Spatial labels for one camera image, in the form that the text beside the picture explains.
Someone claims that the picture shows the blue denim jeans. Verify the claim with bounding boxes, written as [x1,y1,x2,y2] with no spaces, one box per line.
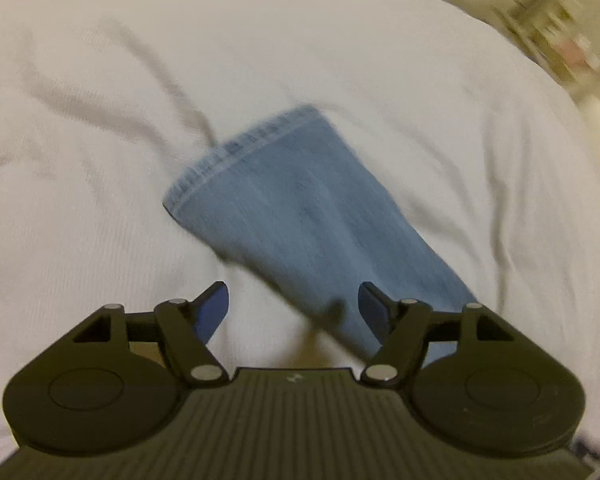
[162,104,482,367]

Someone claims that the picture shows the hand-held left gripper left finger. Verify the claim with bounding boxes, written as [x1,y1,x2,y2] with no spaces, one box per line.
[72,281,231,389]

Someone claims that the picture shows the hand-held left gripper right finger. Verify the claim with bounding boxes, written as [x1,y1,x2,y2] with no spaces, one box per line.
[357,281,519,389]

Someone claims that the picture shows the cluttered shelf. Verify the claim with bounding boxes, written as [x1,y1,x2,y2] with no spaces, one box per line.
[494,0,600,97]

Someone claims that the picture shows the white bed sheet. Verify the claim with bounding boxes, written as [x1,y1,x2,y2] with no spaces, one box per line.
[0,0,600,461]

